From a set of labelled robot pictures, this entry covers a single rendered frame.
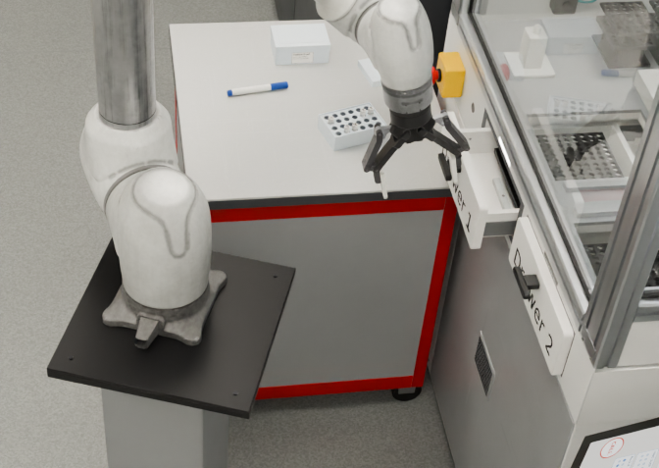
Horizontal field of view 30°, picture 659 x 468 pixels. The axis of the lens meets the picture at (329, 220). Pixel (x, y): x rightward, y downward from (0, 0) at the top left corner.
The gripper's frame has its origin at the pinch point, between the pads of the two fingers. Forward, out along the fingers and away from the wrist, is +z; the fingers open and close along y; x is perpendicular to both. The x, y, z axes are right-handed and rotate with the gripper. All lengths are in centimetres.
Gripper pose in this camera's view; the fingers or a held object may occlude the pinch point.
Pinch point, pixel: (419, 182)
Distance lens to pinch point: 235.1
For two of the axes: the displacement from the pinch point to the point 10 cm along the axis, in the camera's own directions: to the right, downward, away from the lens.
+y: 9.8, -2.1, 0.1
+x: -1.5, -6.9, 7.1
